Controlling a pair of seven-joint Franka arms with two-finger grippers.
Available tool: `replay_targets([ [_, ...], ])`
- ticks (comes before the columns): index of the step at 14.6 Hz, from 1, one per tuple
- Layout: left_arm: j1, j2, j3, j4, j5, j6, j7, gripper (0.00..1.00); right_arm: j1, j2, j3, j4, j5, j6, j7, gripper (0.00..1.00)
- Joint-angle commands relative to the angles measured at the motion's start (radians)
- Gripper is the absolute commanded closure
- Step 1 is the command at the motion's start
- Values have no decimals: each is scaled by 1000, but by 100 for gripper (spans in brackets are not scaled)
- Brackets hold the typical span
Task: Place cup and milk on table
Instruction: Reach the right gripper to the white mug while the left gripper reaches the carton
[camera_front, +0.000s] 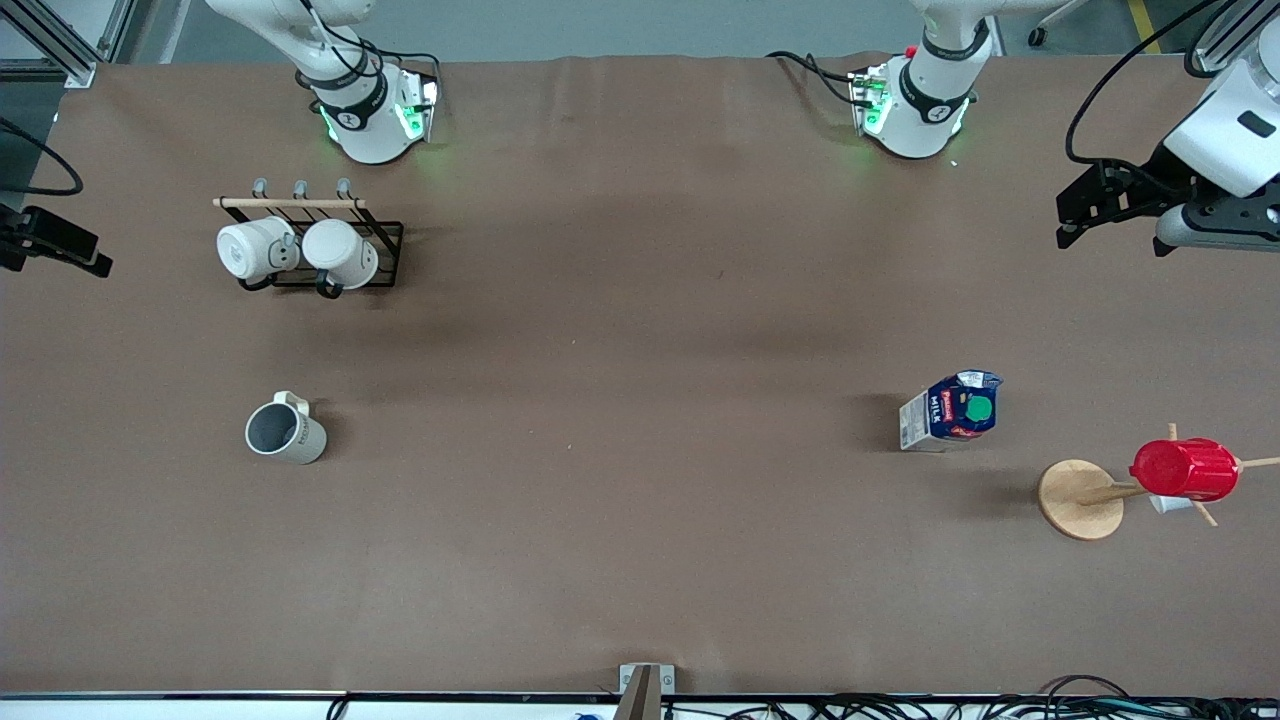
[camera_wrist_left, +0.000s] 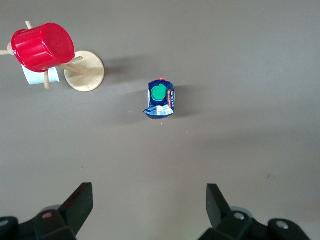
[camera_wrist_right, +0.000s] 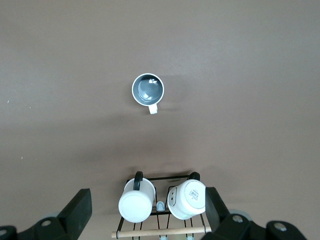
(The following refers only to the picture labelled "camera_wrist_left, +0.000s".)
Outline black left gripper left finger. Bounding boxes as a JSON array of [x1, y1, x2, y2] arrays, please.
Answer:
[[0, 182, 94, 240]]

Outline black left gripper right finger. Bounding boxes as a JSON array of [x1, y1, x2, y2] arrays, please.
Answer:
[[198, 183, 311, 240]]

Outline blue milk carton green cap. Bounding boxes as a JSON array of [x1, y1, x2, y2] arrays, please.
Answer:
[[143, 78, 176, 120]]

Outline small white cup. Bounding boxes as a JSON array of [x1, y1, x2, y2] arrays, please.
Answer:
[[21, 64, 61, 86]]

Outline red ribbed plastic cup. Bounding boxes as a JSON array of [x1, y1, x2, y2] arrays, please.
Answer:
[[11, 22, 76, 73]]

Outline wooden mug tree stand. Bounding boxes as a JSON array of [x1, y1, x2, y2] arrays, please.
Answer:
[[0, 21, 106, 93]]

